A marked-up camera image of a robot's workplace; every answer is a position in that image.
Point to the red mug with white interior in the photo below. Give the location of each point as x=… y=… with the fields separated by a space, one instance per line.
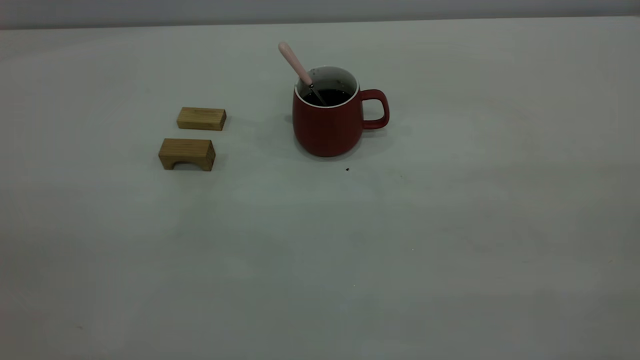
x=325 y=130

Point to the dark coffee liquid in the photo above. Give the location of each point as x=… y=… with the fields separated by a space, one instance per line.
x=337 y=96

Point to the flat rectangular wooden block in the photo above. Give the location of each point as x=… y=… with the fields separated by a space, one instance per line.
x=200 y=119

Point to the arched wooden block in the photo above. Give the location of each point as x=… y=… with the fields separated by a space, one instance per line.
x=187 y=149

